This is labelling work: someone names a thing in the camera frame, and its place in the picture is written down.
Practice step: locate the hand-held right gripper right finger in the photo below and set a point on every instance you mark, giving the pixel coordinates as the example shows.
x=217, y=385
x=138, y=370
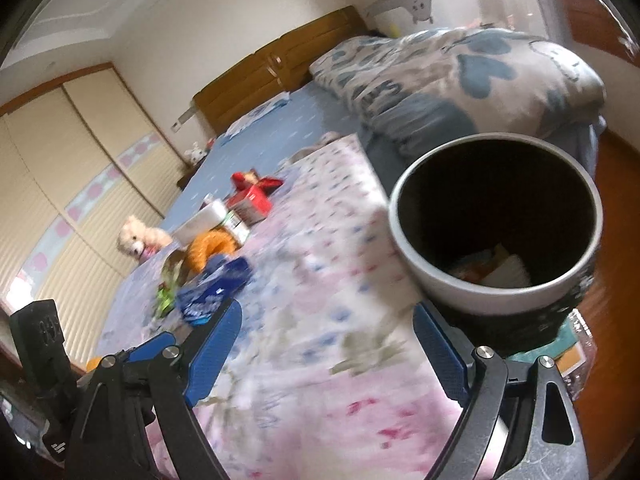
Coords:
x=440, y=355

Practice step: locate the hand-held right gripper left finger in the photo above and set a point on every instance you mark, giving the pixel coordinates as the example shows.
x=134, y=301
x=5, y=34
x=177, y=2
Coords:
x=215, y=355

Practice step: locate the blue snack packet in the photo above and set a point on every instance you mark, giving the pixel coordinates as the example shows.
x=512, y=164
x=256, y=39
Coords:
x=215, y=285

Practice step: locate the green wrapper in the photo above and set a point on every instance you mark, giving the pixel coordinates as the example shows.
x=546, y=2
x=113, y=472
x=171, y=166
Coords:
x=165, y=300

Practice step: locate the white rabbit toy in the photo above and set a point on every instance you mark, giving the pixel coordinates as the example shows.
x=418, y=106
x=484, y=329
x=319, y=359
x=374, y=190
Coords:
x=195, y=152

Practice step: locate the dark wooden nightstand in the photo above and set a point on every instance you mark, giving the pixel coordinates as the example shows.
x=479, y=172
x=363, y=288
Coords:
x=187, y=175

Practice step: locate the pink blue floral quilt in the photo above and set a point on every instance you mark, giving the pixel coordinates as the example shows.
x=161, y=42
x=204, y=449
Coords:
x=310, y=310

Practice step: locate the white paper package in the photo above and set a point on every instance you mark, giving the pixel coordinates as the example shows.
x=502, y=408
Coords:
x=200, y=220

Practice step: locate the brown wooden cabinet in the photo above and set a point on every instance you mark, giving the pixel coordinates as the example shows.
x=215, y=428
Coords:
x=605, y=15

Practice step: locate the cream teddy bear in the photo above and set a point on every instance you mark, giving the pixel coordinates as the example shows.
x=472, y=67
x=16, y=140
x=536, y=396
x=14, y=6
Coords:
x=135, y=237

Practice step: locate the light blue bedsheet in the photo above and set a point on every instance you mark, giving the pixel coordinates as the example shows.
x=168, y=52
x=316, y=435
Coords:
x=280, y=130

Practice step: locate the white paper scrap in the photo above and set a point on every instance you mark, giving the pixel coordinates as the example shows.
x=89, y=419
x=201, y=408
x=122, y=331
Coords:
x=505, y=270

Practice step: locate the white blue pillow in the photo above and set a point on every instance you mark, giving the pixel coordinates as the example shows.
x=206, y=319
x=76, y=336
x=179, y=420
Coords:
x=255, y=117

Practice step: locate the orange plastic bag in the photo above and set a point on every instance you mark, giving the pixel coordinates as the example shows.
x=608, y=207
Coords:
x=200, y=252

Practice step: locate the brown wooden headboard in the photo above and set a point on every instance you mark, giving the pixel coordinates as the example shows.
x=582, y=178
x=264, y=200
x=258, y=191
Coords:
x=300, y=55

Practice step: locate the round black white trash bin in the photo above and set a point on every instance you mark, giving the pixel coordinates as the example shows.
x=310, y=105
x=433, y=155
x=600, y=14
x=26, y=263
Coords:
x=435, y=285

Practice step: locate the white wall switch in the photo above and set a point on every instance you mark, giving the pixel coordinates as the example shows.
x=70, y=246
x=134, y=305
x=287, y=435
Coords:
x=175, y=125

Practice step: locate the beige sliding door wardrobe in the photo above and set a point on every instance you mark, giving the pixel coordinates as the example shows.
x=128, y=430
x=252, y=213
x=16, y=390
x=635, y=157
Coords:
x=75, y=160

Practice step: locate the blue heart print comforter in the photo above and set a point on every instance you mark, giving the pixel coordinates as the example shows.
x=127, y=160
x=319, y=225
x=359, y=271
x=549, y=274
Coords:
x=425, y=75

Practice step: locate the red plastic bag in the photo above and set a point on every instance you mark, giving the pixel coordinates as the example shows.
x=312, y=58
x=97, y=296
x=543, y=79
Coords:
x=250, y=202

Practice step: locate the small green label box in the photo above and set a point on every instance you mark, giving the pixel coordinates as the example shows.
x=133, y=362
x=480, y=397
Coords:
x=237, y=227

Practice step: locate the red wrapper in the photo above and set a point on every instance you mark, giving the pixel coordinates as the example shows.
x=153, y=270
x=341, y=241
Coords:
x=260, y=181

